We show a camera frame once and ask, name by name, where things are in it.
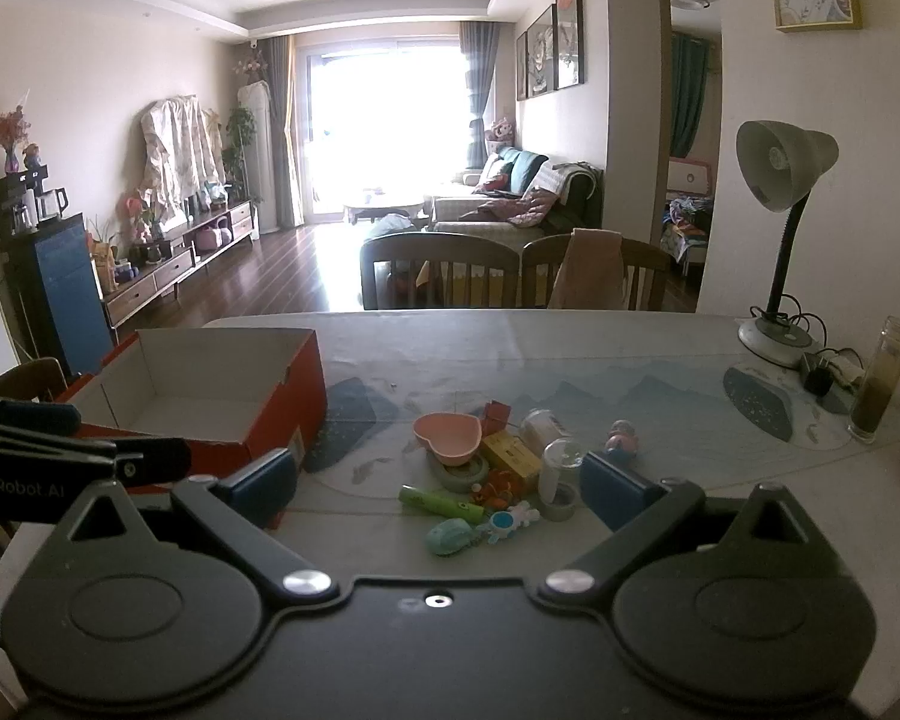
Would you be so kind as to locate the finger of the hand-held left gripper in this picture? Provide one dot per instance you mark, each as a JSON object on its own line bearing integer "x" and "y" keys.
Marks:
{"x": 30, "y": 418}
{"x": 142, "y": 461}

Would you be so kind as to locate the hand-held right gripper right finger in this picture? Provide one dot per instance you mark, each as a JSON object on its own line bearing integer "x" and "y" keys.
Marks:
{"x": 619, "y": 491}

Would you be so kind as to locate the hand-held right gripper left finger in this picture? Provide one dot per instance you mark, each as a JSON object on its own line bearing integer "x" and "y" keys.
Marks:
{"x": 262, "y": 484}

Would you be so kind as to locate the clear dome capped bottle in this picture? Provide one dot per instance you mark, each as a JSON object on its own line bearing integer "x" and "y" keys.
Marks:
{"x": 559, "y": 465}

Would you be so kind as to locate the white flower toy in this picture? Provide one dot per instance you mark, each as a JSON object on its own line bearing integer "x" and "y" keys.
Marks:
{"x": 510, "y": 521}

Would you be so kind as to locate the orange cardboard box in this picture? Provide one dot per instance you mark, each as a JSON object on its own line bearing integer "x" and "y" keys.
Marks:
{"x": 217, "y": 360}

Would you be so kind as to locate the red binder clip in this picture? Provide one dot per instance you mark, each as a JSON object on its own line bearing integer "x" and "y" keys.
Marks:
{"x": 499, "y": 418}

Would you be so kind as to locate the teal toy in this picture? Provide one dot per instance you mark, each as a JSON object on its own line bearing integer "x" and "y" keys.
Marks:
{"x": 450, "y": 538}

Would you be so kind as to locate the green tube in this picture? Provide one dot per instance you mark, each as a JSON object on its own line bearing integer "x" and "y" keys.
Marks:
{"x": 439, "y": 502}

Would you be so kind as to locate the wooden dining chair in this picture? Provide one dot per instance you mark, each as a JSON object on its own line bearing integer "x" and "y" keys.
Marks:
{"x": 439, "y": 249}
{"x": 645, "y": 262}
{"x": 26, "y": 379}

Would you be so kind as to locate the pink toy figure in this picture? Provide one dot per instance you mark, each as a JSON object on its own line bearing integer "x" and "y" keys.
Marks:
{"x": 622, "y": 441}

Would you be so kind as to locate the grey tape roll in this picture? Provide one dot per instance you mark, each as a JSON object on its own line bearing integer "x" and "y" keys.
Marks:
{"x": 562, "y": 506}

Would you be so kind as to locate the white cylindrical cup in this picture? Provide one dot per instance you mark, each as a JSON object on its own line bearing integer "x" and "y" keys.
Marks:
{"x": 546, "y": 429}

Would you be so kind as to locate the yellow box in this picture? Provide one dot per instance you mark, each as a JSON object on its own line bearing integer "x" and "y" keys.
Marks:
{"x": 511, "y": 459}

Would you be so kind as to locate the blue cabinet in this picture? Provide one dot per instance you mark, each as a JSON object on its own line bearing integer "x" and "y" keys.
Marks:
{"x": 67, "y": 292}

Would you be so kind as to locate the grey-green tape roll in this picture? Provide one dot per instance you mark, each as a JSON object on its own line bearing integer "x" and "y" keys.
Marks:
{"x": 461, "y": 474}

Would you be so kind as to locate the wooden television cabinet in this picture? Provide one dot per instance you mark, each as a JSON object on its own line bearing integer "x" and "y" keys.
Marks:
{"x": 146, "y": 285}

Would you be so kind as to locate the pink heart-shaped bowl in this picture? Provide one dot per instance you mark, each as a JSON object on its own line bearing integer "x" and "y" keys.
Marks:
{"x": 446, "y": 435}

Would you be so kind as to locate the black coffee machine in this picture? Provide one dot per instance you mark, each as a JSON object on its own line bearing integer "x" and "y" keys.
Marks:
{"x": 22, "y": 202}

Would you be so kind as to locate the black power adapter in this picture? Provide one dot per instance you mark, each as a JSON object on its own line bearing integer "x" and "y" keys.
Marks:
{"x": 817, "y": 382}

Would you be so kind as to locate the vase with pink flowers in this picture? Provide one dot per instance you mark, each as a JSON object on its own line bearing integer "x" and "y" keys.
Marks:
{"x": 7, "y": 139}

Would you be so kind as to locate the tall glass jar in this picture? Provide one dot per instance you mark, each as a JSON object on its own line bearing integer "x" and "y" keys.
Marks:
{"x": 877, "y": 382}

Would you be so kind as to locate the cloth-covered television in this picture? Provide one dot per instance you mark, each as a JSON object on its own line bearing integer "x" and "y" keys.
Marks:
{"x": 180, "y": 157}

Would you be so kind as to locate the pink quilt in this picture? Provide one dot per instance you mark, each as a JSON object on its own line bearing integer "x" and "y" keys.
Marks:
{"x": 510, "y": 210}

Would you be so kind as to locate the white coffee table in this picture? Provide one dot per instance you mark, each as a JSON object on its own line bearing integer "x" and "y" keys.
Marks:
{"x": 382, "y": 204}

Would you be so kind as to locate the bed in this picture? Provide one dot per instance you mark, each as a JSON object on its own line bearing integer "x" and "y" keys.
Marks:
{"x": 690, "y": 187}

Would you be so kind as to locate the white standing air conditioner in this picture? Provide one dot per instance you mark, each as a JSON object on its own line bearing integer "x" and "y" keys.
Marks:
{"x": 259, "y": 157}

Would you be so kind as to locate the sofa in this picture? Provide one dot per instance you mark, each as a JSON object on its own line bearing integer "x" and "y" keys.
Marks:
{"x": 525, "y": 172}

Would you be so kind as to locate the potted plant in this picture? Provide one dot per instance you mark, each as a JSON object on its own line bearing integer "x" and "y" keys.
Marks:
{"x": 240, "y": 142}

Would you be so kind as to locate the grey curtain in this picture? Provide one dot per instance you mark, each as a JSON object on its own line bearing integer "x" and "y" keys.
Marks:
{"x": 285, "y": 135}
{"x": 478, "y": 90}

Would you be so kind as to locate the grey desk lamp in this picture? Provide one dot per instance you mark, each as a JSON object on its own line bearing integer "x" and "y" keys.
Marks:
{"x": 784, "y": 165}

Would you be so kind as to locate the teal curtain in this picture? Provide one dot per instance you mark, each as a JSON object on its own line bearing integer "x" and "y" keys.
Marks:
{"x": 690, "y": 97}

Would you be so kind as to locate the dark framed picture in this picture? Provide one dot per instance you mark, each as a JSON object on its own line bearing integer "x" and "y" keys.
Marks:
{"x": 522, "y": 67}
{"x": 541, "y": 52}
{"x": 568, "y": 34}

